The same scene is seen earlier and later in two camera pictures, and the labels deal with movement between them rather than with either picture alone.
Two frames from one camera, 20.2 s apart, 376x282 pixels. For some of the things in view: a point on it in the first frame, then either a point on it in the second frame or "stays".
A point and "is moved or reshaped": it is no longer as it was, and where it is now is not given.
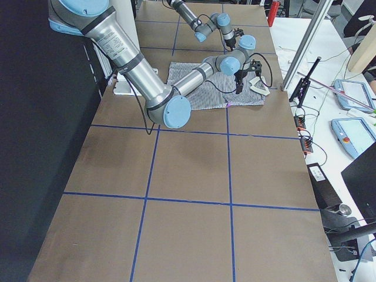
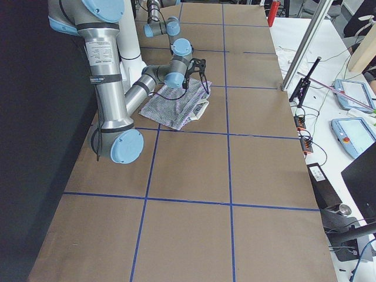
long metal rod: (339, 91) stays
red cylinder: (274, 9) stays
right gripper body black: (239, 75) to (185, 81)
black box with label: (325, 194) stays
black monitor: (361, 177) stays
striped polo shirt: (218, 92) is moved or reshaped
